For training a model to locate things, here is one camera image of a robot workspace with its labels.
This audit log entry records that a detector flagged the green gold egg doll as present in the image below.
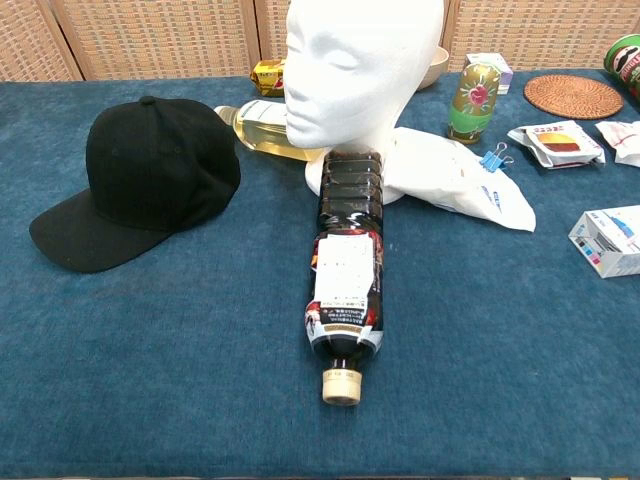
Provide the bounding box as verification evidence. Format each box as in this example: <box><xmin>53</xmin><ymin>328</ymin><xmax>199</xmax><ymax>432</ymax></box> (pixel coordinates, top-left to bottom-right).
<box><xmin>446</xmin><ymin>60</ymin><xmax>503</xmax><ymax>145</ymax></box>

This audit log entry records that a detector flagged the dark drink plastic bottle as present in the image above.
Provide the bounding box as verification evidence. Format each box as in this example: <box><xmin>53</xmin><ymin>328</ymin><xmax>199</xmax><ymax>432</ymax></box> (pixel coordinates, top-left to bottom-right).
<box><xmin>304</xmin><ymin>148</ymin><xmax>387</xmax><ymax>407</ymax></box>

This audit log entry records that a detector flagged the white blue milk carton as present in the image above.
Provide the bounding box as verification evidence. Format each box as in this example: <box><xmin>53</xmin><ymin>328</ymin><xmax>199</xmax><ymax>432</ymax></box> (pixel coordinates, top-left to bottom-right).
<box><xmin>568</xmin><ymin>204</ymin><xmax>640</xmax><ymax>280</ymax></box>

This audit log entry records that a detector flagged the pale yellow tea bottle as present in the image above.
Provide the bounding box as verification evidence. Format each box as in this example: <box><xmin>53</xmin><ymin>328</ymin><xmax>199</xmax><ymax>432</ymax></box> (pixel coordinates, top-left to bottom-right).
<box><xmin>213</xmin><ymin>98</ymin><xmax>326</xmax><ymax>162</ymax></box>

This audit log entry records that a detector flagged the beige bowl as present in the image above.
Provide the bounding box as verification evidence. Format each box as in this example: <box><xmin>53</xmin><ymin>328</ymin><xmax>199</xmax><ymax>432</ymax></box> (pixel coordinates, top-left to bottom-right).
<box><xmin>415</xmin><ymin>45</ymin><xmax>451</xmax><ymax>91</ymax></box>

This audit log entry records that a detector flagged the white plastic bag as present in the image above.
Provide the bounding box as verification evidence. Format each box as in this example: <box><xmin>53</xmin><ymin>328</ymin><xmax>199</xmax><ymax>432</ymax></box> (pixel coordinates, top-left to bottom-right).
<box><xmin>384</xmin><ymin>126</ymin><xmax>537</xmax><ymax>233</ymax></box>

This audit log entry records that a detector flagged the round woven rattan coaster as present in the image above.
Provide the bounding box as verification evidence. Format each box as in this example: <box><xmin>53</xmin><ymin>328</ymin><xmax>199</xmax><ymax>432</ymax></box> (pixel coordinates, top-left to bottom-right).
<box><xmin>523</xmin><ymin>74</ymin><xmax>625</xmax><ymax>121</ymax></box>

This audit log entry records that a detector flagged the woven folding screen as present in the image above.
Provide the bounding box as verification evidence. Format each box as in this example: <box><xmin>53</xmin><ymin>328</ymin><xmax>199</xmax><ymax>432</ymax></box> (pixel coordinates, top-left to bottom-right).
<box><xmin>0</xmin><ymin>0</ymin><xmax>640</xmax><ymax>82</ymax></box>

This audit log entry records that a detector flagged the white foam mannequin head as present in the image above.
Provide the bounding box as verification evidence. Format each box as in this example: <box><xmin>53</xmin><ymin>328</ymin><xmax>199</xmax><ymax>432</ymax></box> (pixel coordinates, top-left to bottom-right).
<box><xmin>283</xmin><ymin>0</ymin><xmax>445</xmax><ymax>207</ymax></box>

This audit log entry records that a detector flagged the cake snack packet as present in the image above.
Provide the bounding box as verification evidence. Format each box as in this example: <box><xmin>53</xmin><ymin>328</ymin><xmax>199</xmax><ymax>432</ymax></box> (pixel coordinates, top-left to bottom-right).
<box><xmin>506</xmin><ymin>119</ymin><xmax>607</xmax><ymax>171</ymax></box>

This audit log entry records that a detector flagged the pink wet wipes pack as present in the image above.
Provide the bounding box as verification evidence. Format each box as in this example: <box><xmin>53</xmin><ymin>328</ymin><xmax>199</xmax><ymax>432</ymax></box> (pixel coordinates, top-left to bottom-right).
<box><xmin>594</xmin><ymin>119</ymin><xmax>640</xmax><ymax>168</ymax></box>

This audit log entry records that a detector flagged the yellow snack packet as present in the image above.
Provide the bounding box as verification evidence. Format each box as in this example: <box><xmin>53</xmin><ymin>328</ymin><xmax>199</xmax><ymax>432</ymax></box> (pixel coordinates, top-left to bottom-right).
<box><xmin>249</xmin><ymin>58</ymin><xmax>287</xmax><ymax>98</ymax></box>

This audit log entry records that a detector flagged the blue tablecloth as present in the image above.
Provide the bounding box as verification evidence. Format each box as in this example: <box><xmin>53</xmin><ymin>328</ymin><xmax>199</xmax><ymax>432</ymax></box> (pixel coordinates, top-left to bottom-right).
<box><xmin>0</xmin><ymin>69</ymin><xmax>640</xmax><ymax>479</ymax></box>

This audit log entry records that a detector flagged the black baseball cap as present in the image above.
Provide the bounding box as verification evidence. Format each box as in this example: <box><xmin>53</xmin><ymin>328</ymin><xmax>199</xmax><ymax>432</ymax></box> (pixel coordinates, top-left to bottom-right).
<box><xmin>28</xmin><ymin>95</ymin><xmax>242</xmax><ymax>275</ymax></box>

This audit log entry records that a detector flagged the blue binder clip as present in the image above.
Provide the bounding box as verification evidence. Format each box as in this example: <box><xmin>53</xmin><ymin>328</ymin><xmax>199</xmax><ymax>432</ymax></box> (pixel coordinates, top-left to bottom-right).
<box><xmin>478</xmin><ymin>141</ymin><xmax>515</xmax><ymax>174</ymax></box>

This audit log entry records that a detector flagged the green Pringles can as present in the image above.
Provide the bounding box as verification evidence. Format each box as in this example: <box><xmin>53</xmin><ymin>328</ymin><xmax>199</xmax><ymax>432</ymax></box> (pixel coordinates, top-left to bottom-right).
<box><xmin>603</xmin><ymin>33</ymin><xmax>640</xmax><ymax>105</ymax></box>

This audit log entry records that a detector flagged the purple white juice carton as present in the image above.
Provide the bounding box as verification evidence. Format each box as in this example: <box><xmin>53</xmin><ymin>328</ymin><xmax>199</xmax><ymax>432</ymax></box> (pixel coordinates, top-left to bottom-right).
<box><xmin>464</xmin><ymin>52</ymin><xmax>515</xmax><ymax>96</ymax></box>

